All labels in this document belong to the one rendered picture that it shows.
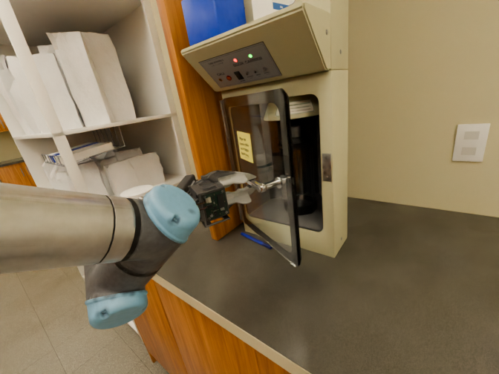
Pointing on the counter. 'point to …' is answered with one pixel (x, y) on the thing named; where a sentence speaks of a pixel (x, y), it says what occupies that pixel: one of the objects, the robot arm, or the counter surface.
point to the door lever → (264, 185)
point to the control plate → (258, 50)
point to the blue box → (212, 18)
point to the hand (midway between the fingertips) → (249, 182)
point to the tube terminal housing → (340, 68)
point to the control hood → (274, 43)
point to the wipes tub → (137, 191)
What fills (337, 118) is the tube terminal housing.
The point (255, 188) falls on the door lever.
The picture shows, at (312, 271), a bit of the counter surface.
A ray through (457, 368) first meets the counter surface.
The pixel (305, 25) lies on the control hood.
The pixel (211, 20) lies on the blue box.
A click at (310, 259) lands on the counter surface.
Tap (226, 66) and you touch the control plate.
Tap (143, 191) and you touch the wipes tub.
